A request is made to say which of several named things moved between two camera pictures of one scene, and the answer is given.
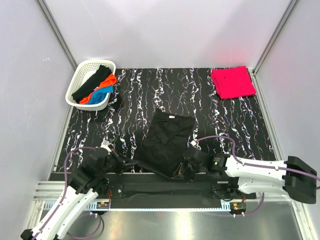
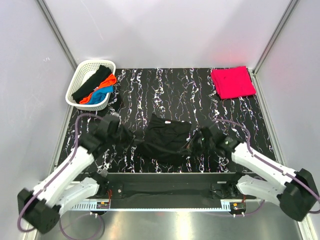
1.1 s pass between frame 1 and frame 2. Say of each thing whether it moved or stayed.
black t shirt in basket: stayed
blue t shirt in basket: stayed
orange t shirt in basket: stayed
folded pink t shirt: stayed
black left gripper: moved
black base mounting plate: stayed
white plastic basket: stayed
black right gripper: moved
